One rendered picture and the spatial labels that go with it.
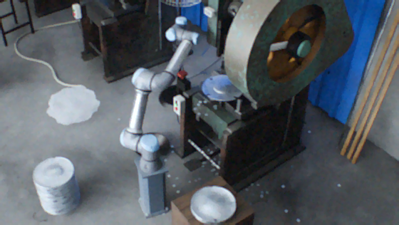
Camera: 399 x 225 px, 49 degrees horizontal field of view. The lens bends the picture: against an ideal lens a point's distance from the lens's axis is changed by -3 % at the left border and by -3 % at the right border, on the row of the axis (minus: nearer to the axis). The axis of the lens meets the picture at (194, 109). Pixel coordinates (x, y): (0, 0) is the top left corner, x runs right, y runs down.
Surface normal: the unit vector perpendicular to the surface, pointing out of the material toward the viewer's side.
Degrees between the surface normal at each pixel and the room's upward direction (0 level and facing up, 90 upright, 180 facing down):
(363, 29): 90
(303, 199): 0
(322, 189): 0
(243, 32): 64
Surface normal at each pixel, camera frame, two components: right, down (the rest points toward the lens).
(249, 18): -0.64, -0.12
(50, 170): 0.03, -0.76
